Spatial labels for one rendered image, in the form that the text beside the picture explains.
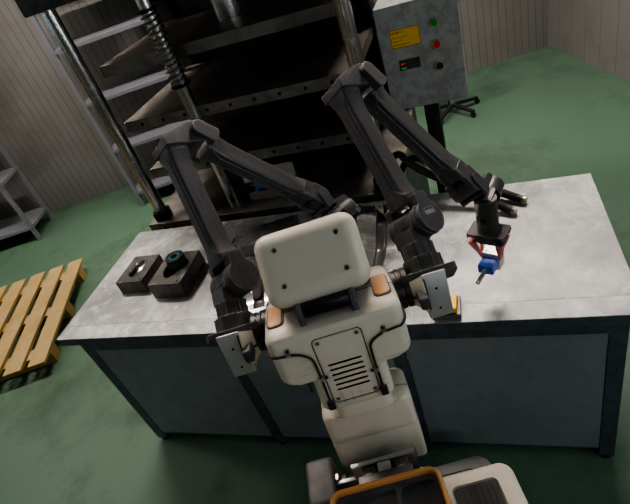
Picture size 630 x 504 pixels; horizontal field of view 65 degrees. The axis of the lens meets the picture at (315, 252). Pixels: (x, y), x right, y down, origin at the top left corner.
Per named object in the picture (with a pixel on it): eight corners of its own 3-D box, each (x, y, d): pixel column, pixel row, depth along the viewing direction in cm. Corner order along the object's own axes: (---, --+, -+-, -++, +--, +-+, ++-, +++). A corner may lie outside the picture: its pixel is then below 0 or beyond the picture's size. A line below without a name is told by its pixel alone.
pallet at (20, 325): (3, 296, 407) (-5, 287, 400) (94, 266, 403) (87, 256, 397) (-66, 415, 311) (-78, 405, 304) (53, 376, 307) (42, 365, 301)
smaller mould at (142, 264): (148, 291, 202) (141, 280, 199) (122, 293, 206) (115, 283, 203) (166, 264, 215) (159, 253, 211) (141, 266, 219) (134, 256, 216)
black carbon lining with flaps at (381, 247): (384, 279, 155) (378, 256, 150) (336, 283, 161) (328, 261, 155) (394, 215, 181) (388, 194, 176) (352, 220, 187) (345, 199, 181)
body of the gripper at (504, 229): (475, 225, 139) (472, 203, 135) (512, 230, 133) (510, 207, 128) (466, 239, 135) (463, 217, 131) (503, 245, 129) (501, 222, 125)
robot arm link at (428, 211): (308, 89, 118) (330, 60, 110) (347, 86, 126) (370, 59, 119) (398, 254, 111) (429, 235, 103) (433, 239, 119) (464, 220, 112)
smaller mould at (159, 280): (187, 296, 192) (179, 282, 188) (155, 298, 197) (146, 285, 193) (206, 262, 207) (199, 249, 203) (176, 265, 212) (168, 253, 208)
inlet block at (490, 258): (487, 292, 134) (485, 277, 131) (469, 288, 137) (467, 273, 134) (504, 262, 141) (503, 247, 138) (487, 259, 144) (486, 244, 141)
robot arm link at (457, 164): (334, 97, 122) (359, 67, 114) (342, 86, 126) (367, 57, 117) (456, 209, 130) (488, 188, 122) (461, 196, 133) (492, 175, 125)
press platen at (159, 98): (355, 83, 194) (352, 70, 191) (129, 132, 231) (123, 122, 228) (376, 27, 249) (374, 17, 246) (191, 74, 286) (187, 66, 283)
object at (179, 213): (403, 202, 213) (400, 190, 209) (153, 234, 257) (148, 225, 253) (414, 118, 275) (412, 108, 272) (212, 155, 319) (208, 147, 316)
